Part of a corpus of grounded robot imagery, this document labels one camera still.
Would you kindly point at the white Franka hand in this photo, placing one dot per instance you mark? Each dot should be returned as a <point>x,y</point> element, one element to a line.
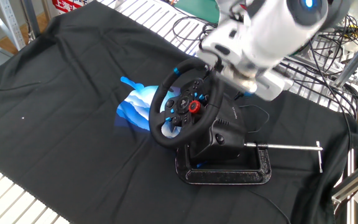
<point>222,49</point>

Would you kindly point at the black steering wheel blue stripe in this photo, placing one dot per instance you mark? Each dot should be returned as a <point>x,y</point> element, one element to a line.
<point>166,137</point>

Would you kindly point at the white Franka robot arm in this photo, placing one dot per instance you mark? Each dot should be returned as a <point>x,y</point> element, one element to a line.
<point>275,28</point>

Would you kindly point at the black Logitech wheel base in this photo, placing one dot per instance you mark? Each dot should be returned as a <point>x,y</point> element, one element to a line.
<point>225,130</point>

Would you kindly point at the green mat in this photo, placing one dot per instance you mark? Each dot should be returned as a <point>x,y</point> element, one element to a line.
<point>197,9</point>

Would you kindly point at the silver clamp screw rod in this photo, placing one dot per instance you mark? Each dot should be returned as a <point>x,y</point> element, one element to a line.
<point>291,147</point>

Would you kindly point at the red and white sign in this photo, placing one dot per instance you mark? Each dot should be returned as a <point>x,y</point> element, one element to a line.
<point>64,4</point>

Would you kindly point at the black cloth with blue print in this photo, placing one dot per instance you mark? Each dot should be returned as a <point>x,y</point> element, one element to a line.
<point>73,140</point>

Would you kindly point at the silver wrist mount plate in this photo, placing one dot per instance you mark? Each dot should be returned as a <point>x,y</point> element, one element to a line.
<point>238,79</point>

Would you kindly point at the black C-clamp frame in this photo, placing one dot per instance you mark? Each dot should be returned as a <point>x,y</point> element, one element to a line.
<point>222,177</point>

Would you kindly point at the aluminium frame beam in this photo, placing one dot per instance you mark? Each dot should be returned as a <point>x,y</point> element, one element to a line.
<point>356,59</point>

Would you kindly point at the perforated steel post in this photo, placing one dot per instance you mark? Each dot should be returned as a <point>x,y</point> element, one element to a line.
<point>11,25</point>

